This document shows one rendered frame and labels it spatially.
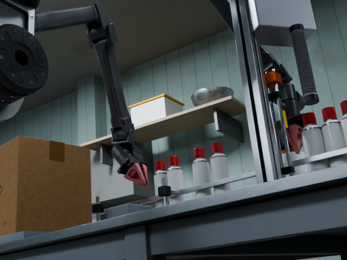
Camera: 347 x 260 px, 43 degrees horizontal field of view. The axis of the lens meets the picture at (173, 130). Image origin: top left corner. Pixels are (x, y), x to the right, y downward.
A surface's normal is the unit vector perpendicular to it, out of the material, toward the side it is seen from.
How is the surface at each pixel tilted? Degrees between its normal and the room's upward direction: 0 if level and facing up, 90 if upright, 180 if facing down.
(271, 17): 90
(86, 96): 90
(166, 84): 90
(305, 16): 90
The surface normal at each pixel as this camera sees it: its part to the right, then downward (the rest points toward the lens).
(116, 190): -0.55, -0.23
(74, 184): 0.70, -0.29
